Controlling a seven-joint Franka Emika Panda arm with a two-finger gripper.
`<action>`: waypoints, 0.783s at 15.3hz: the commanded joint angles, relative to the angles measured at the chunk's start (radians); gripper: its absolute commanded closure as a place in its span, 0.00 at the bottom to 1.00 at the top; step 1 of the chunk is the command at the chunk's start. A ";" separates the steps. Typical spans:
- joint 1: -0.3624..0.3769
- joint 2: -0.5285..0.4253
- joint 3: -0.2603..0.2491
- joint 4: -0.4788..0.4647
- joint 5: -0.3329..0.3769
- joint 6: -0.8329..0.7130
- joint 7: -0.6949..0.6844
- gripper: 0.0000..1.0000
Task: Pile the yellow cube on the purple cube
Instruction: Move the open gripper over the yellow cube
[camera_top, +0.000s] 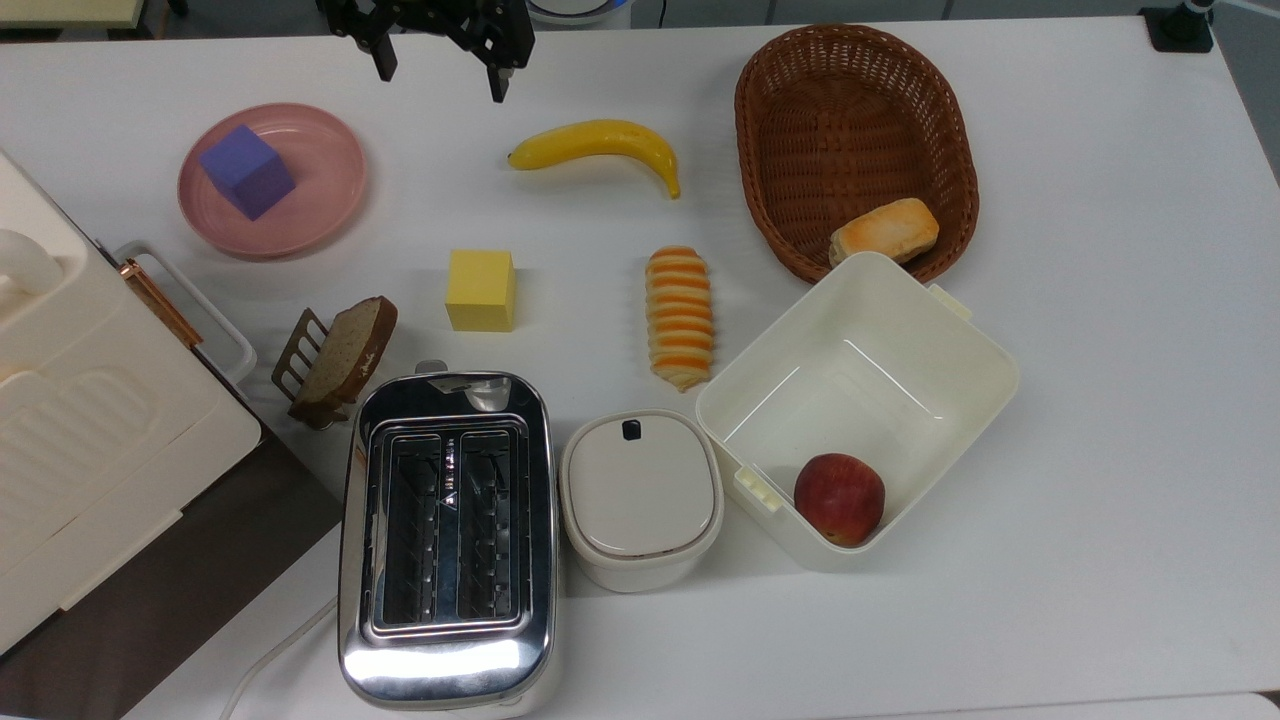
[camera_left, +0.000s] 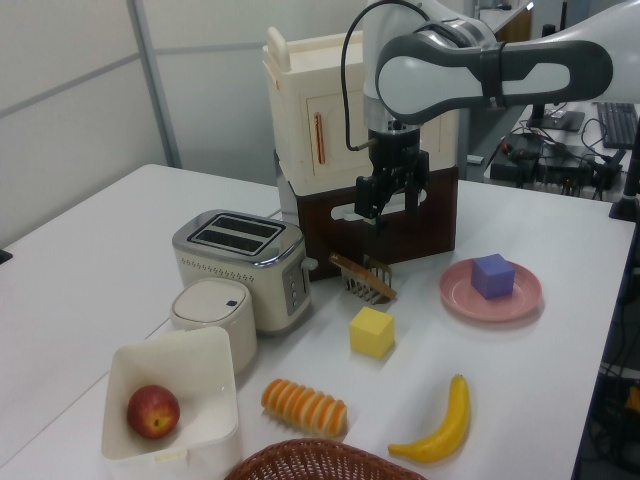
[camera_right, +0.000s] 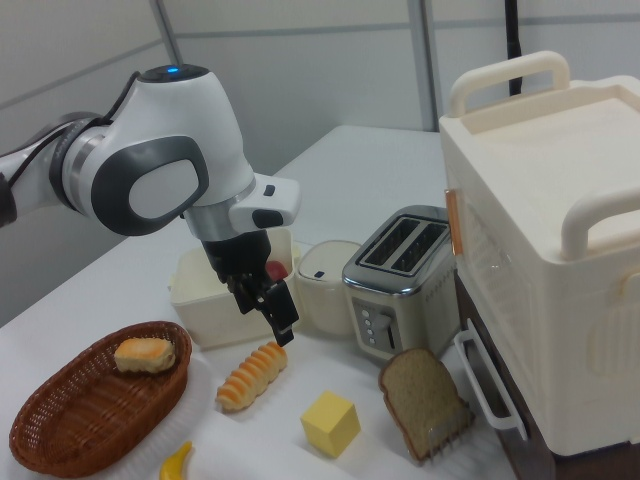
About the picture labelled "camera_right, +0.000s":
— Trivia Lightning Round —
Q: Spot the brown wicker basket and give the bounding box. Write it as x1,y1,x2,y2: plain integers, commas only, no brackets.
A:
8,319,194,476

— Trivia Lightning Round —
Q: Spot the golden bread bun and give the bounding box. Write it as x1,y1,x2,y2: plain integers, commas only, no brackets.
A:
113,337,177,375

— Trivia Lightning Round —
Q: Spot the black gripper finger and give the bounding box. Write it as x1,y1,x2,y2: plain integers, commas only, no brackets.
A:
227,273,261,316
257,278,300,348

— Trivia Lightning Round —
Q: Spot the white rail handle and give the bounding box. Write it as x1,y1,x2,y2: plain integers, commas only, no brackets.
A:
453,331,529,442

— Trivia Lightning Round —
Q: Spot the orange striped spiral bread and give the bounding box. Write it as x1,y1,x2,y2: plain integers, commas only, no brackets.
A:
214,341,290,414

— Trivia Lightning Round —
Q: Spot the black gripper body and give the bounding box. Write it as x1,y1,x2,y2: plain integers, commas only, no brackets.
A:
201,228,276,294

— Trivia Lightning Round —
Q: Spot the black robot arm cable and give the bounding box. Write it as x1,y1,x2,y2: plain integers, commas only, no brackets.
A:
0,72,142,201

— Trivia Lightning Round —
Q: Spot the yellow cube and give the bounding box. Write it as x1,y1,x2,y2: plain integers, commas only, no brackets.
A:
299,389,362,459

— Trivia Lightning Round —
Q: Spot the large cream oven appliance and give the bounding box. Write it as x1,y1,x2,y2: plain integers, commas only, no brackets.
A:
438,49,640,459

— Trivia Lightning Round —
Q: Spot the black vertical pole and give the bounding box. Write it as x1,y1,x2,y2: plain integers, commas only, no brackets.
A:
502,0,527,97

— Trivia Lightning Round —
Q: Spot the open cream plastic box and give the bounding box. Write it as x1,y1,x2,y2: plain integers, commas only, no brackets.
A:
168,227,303,350

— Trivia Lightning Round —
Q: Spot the yellow banana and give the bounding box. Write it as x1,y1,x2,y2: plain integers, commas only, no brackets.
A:
158,440,194,480

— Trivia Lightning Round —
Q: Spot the brown bread slice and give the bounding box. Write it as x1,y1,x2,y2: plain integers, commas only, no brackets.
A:
377,347,476,461

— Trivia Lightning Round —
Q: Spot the dark brown appliance base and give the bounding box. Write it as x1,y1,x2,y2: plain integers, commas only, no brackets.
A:
453,282,556,480

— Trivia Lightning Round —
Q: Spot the chrome two-slot toaster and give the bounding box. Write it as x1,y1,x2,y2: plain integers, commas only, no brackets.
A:
341,204,459,359

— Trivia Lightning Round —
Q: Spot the small cream lidded container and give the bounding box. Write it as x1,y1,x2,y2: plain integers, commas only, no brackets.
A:
295,239,362,337

